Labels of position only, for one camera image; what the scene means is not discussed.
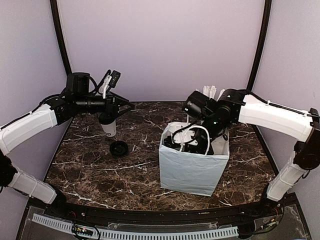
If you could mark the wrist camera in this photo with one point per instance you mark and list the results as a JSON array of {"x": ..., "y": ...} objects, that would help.
[
  {"x": 186, "y": 136},
  {"x": 109, "y": 81}
]

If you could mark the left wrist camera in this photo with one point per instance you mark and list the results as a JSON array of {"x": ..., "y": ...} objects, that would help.
[{"x": 109, "y": 81}]

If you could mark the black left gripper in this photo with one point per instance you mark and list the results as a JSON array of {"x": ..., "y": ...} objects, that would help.
[{"x": 113, "y": 107}]

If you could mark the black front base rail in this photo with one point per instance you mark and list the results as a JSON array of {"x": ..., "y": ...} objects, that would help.
[{"x": 283, "y": 222}]

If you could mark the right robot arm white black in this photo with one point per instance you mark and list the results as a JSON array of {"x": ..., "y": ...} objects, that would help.
[{"x": 243, "y": 106}]

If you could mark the white wrapped straws bundle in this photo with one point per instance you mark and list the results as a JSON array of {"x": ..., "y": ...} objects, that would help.
[{"x": 211, "y": 92}]

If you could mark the white paper coffee cup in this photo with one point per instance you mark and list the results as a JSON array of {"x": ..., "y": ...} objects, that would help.
[{"x": 110, "y": 129}]

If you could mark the grey slotted cable duct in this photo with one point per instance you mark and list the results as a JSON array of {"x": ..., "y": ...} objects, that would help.
[{"x": 121, "y": 231}]

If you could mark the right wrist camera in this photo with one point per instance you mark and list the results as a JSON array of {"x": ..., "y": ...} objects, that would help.
[{"x": 186, "y": 136}]

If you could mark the left black frame post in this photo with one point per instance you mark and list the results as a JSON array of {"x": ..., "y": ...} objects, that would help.
[{"x": 60, "y": 36}]

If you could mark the black frame post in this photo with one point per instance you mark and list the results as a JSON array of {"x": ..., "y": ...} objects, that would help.
[
  {"x": 60, "y": 36},
  {"x": 260, "y": 44}
]

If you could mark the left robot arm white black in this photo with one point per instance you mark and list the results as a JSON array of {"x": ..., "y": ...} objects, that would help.
[{"x": 80, "y": 96}]

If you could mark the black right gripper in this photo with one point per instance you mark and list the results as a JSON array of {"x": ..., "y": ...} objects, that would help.
[{"x": 195, "y": 150}]

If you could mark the right black frame post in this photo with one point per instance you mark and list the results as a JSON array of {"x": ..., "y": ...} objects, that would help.
[{"x": 260, "y": 44}]

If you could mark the black plastic cup lid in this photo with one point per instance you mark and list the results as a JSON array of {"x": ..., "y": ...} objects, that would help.
[{"x": 119, "y": 148}]

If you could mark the white paper takeout bag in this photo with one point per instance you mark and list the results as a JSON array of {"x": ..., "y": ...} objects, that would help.
[{"x": 192, "y": 173}]

